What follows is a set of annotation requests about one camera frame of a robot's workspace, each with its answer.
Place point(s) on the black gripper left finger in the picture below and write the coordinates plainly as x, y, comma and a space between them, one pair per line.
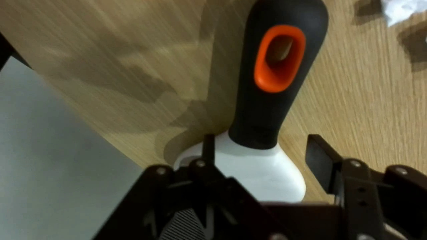
178, 205

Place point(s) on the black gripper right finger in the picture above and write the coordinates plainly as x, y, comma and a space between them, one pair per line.
378, 205

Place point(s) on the pile of white pieces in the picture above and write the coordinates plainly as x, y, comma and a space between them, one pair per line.
402, 9

